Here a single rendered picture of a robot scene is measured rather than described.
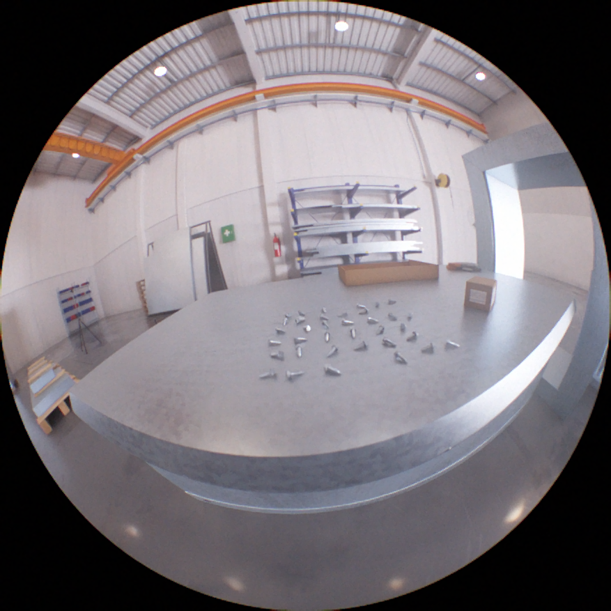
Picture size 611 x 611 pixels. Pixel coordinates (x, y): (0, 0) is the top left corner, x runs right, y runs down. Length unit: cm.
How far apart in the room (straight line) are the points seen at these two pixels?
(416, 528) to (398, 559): 13
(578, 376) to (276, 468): 143
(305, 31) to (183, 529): 861
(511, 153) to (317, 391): 160
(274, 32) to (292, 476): 778
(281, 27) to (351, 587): 846
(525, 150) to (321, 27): 687
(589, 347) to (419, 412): 127
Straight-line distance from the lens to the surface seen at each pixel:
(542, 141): 151
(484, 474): 101
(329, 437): 18
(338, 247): 388
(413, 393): 22
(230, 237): 516
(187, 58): 809
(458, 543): 91
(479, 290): 50
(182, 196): 638
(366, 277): 71
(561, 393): 150
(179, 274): 329
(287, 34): 771
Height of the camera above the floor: 80
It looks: 17 degrees down
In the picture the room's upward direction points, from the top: 8 degrees counter-clockwise
